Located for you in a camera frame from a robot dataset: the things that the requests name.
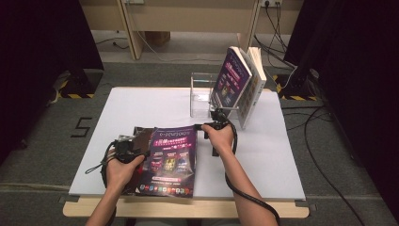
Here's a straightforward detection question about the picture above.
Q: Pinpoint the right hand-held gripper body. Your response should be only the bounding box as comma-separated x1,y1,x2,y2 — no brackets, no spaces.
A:
193,118,234,157

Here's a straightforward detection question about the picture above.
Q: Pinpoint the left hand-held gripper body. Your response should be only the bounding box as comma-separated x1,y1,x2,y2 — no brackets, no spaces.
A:
110,134,149,165

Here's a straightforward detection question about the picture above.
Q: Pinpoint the black book with red print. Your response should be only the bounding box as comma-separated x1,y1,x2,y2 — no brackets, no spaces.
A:
123,126,155,196

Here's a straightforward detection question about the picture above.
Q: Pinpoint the purple paperback book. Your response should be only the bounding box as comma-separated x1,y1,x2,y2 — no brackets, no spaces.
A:
135,125,199,199
209,46,253,111

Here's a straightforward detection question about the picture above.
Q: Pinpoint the clear acrylic book rack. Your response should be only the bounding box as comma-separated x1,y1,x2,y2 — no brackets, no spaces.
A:
189,72,241,120

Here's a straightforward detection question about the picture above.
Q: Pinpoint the person's right hand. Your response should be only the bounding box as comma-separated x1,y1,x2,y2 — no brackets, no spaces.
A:
201,124,236,155

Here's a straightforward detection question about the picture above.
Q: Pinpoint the person's left hand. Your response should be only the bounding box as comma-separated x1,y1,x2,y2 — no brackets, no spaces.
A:
104,153,147,191

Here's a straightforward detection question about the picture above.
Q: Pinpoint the light wooden table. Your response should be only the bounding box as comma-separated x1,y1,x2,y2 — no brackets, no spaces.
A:
62,86,311,219

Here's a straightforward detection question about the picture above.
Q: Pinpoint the black stand base striped tape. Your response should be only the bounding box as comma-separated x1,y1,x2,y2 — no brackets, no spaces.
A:
272,67,320,102
56,69,104,100

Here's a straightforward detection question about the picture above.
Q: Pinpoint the brown cardboard box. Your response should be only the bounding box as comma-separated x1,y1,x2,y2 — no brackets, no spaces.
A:
144,30,172,47

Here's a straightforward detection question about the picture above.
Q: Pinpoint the light wooden desk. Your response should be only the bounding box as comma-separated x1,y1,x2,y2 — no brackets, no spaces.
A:
78,0,305,61

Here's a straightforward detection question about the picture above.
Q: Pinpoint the black curtain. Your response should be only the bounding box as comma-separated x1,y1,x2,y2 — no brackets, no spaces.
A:
0,0,105,164
283,0,399,220

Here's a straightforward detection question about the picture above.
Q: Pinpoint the thin black wrist strap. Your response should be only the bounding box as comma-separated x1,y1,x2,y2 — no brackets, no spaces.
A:
84,156,111,175

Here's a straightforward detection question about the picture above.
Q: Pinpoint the black floor cable bundle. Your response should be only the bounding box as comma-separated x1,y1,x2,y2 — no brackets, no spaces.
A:
253,1,297,70

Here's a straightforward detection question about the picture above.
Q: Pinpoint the white wall socket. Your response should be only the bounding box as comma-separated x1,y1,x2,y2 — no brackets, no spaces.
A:
261,0,284,8

